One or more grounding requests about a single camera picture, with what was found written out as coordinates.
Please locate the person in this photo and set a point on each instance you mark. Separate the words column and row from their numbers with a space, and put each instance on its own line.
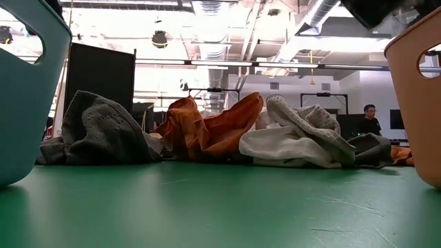
column 369, row 125

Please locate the black metal stand frame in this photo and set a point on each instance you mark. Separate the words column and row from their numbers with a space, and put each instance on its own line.
column 324, row 94
column 213, row 90

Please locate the dark grey towel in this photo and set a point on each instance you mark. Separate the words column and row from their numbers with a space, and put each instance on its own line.
column 372, row 151
column 100, row 131

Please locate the black divider screen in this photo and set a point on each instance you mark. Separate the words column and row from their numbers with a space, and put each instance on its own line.
column 348, row 125

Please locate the black booth screen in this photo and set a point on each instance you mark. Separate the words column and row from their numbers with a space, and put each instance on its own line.
column 144, row 117

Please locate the black wall monitor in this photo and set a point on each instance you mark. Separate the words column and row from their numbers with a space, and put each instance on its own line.
column 397, row 118

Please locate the green table mat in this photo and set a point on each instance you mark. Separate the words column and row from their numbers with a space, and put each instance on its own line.
column 206, row 206

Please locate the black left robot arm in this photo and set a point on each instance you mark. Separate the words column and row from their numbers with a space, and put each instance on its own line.
column 55, row 7

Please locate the black partition panel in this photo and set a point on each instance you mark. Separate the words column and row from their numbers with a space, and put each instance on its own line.
column 100, row 69

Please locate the black ceiling dome camera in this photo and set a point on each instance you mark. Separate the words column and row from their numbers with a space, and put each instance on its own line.
column 159, row 39

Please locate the long ceiling light rail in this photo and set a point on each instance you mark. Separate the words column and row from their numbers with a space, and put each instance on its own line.
column 220, row 63

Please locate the orange plastic basket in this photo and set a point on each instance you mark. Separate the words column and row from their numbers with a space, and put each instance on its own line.
column 413, row 120

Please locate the orange towel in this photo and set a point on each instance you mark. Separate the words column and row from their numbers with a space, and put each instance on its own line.
column 220, row 131
column 401, row 155

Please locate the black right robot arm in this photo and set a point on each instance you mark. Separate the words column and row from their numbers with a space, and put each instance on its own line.
column 368, row 12

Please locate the teal plastic basket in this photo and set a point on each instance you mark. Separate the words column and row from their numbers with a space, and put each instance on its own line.
column 20, row 120

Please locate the light grey waffle towel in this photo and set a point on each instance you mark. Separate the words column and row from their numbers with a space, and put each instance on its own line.
column 310, row 117

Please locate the wall vent grille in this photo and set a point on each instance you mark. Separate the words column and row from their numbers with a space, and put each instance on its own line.
column 274, row 85
column 325, row 86

